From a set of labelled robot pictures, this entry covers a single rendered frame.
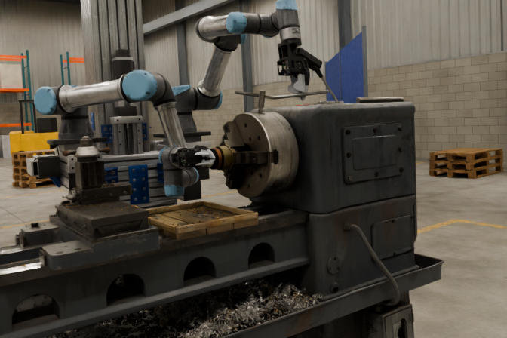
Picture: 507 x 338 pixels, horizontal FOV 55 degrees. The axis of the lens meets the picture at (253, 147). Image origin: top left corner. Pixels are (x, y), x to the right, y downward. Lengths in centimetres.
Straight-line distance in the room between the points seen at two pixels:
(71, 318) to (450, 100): 1189
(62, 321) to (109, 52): 143
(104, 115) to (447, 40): 1115
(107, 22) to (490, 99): 1061
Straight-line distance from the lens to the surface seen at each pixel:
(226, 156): 171
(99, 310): 148
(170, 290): 155
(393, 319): 208
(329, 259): 183
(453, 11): 1303
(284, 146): 171
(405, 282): 203
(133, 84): 193
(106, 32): 252
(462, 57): 1269
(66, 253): 133
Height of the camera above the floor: 122
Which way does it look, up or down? 3 degrees down
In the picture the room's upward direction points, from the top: 3 degrees counter-clockwise
